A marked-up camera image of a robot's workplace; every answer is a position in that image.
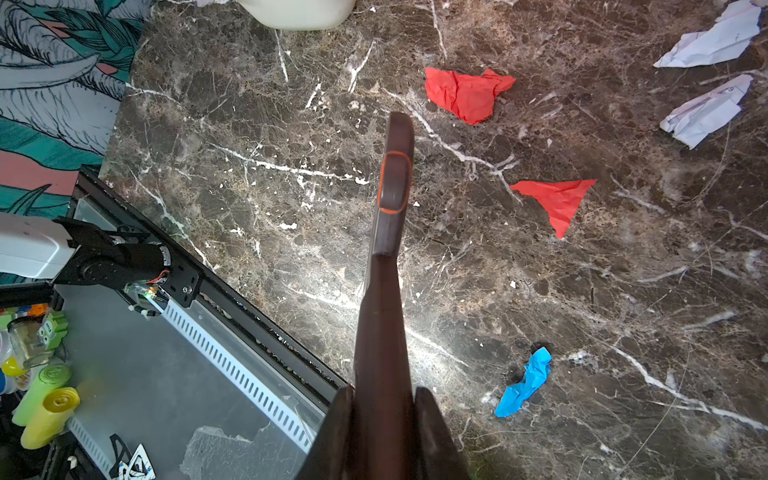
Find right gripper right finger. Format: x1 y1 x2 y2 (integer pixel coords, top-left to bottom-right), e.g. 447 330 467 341
414 387 470 480

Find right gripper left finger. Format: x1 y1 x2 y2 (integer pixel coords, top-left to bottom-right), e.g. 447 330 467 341
295 386 354 480

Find dark brown hand brush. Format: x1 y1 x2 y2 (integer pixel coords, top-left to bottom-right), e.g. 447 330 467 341
349 112 415 479

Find blue paper scrap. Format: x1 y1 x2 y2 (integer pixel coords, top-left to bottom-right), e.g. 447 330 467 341
494 347 552 418

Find cream trash bin with liner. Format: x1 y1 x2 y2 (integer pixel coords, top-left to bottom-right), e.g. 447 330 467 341
238 0 356 31

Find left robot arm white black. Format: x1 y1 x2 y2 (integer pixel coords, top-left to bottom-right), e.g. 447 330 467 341
1 213 171 290

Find red paper scrap middle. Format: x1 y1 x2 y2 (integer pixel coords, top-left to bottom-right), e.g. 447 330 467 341
510 180 597 239

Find red paper scrap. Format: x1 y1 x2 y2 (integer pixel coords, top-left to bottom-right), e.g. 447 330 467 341
425 68 516 125
510 180 597 239

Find green bag rolls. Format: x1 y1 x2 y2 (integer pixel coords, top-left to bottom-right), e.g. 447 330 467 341
12 364 81 450

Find red paper scrap upper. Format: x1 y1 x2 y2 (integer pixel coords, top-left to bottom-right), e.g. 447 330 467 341
425 68 516 125

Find white paper scrap far right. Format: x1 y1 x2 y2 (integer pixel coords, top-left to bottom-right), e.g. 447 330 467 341
660 74 753 149

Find white paper scrap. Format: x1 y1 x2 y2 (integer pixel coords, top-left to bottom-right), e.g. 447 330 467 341
660 74 753 149
653 0 762 68

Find white paper scrap far left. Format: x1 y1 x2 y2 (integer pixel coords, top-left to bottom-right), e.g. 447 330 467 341
653 0 762 68

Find white slotted cable duct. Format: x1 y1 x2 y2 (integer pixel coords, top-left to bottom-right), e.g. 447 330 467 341
59 287 322 479

